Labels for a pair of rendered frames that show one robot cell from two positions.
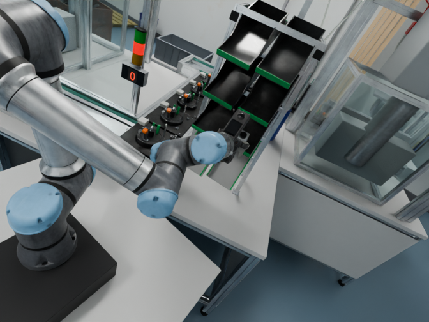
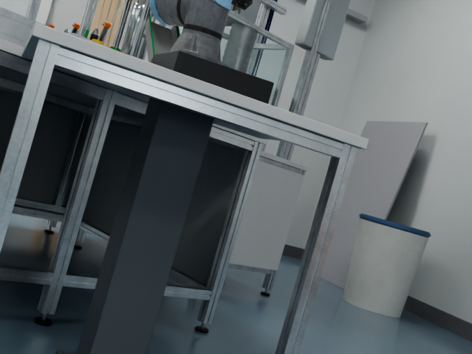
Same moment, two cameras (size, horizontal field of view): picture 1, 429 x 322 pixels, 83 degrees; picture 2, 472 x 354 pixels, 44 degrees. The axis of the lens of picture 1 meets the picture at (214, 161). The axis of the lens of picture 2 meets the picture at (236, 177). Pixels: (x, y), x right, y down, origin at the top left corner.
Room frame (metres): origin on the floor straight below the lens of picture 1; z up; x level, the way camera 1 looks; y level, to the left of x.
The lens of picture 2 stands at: (-1.08, 1.40, 0.65)
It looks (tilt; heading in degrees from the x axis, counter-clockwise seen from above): 0 degrees down; 316
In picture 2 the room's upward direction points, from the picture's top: 16 degrees clockwise
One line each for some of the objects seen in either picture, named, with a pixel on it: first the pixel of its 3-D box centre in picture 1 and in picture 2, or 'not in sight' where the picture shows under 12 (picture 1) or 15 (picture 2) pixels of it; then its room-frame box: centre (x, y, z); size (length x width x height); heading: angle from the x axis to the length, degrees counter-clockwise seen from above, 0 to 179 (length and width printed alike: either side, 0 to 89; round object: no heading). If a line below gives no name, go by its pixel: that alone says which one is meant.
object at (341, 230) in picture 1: (314, 205); (192, 205); (1.71, -0.99, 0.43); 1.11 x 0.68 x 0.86; 88
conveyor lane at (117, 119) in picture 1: (101, 121); not in sight; (0.99, 0.65, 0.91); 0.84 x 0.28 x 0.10; 88
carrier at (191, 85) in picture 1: (200, 87); not in sight; (1.70, 0.32, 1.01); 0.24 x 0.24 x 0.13; 88
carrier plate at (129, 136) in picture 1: (149, 140); not in sight; (0.95, 0.35, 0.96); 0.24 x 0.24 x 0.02; 88
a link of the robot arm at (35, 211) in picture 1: (40, 213); (207, 8); (0.31, 0.37, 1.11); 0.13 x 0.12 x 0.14; 9
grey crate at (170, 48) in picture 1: (184, 55); not in sight; (3.03, 0.89, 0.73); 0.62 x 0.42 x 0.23; 88
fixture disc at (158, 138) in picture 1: (150, 137); not in sight; (0.95, 0.35, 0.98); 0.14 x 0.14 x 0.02
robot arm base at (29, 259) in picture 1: (46, 237); (198, 47); (0.31, 0.36, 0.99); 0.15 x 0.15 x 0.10
